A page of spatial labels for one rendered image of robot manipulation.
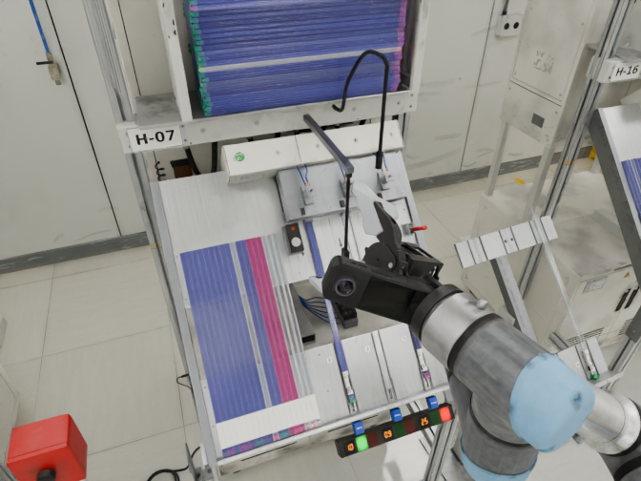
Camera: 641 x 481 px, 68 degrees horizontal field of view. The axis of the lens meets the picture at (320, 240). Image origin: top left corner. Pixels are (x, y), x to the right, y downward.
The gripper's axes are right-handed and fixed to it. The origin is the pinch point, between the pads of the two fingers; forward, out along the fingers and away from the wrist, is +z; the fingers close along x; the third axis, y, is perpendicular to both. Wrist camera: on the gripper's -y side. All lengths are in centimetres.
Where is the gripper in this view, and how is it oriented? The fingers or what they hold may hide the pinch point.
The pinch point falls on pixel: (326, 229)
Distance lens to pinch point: 63.5
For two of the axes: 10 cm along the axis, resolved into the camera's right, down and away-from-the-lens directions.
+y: 7.4, 1.1, 6.6
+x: 3.9, -8.7, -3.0
